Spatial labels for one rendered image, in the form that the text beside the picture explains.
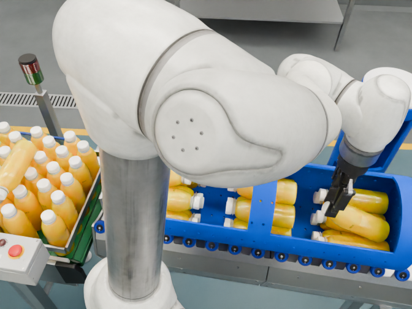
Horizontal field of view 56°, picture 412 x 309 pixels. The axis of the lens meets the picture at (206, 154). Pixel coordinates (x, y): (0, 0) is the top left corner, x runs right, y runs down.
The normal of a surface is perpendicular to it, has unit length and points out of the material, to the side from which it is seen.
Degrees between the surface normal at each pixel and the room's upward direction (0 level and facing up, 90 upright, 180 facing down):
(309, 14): 0
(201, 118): 62
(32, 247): 0
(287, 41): 0
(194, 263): 70
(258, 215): 50
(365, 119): 87
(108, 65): 56
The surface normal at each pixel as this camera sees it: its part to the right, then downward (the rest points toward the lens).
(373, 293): -0.14, 0.48
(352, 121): -0.76, 0.46
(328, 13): 0.03, -0.65
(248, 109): 0.54, -0.25
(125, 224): -0.14, 0.66
